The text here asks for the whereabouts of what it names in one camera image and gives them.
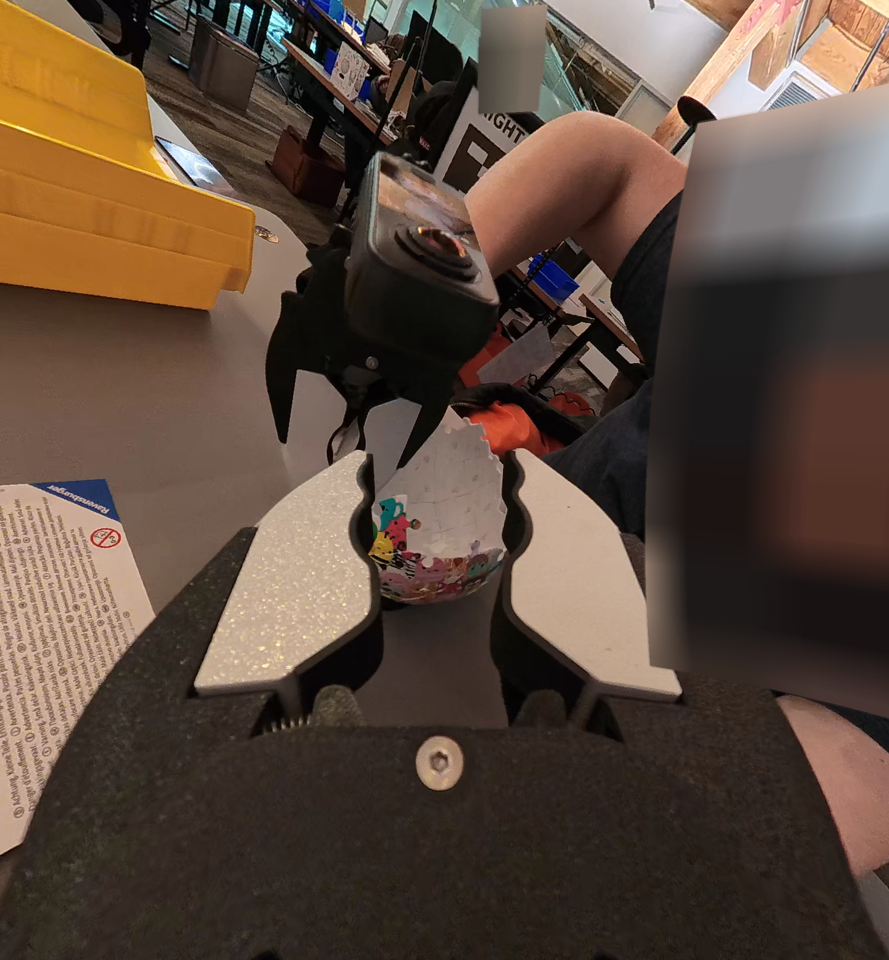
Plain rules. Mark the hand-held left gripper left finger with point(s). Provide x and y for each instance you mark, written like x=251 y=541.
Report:
x=287 y=600

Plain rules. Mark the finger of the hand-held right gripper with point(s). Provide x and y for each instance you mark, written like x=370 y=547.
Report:
x=392 y=435
x=313 y=420

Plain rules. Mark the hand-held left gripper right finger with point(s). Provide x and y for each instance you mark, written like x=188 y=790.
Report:
x=587 y=592

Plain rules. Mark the half-built colourful puzzle ball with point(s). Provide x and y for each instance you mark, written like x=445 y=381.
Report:
x=452 y=510

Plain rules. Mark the red orange item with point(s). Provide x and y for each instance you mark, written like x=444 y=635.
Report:
x=512 y=427

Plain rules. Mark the blue storage bins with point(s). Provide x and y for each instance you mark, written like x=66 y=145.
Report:
x=553 y=276

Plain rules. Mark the brown bag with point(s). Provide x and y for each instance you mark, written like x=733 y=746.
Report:
x=306 y=165

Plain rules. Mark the black white marker sign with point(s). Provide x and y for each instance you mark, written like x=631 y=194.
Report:
x=489 y=150

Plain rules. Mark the folded paper instruction leaflet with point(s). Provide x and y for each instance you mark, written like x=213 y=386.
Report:
x=39 y=637

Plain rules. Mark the grey waste bin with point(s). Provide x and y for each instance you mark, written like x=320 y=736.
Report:
x=223 y=64

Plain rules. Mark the yellow plastic bin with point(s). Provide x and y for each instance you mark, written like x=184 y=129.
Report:
x=77 y=195

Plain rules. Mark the person's bare leg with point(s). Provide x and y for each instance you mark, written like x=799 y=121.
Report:
x=864 y=787

